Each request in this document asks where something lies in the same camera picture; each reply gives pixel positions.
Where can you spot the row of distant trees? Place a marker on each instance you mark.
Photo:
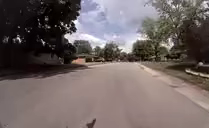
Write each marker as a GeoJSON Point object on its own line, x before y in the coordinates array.
{"type": "Point", "coordinates": [108, 50]}

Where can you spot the orange brick house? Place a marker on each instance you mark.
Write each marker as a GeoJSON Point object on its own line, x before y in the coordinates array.
{"type": "Point", "coordinates": [79, 60]}

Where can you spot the grey asphalt road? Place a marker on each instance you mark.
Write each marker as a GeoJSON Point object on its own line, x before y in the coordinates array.
{"type": "Point", "coordinates": [108, 93]}

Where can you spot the robot's own part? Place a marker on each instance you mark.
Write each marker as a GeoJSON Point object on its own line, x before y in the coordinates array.
{"type": "Point", "coordinates": [91, 124]}

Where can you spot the row of tall trees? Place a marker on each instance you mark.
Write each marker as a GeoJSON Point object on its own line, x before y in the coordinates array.
{"type": "Point", "coordinates": [165, 30]}

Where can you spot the grass verge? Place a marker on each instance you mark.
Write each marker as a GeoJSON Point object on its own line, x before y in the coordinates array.
{"type": "Point", "coordinates": [178, 71]}

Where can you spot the row of large dark trees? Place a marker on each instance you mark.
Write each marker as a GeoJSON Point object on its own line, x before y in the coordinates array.
{"type": "Point", "coordinates": [25, 23]}

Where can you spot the pale concrete kerb strip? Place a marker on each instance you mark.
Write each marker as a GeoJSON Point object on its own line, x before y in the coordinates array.
{"type": "Point", "coordinates": [192, 93]}

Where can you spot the pale stone garden border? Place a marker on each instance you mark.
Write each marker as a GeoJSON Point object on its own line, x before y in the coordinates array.
{"type": "Point", "coordinates": [198, 74]}

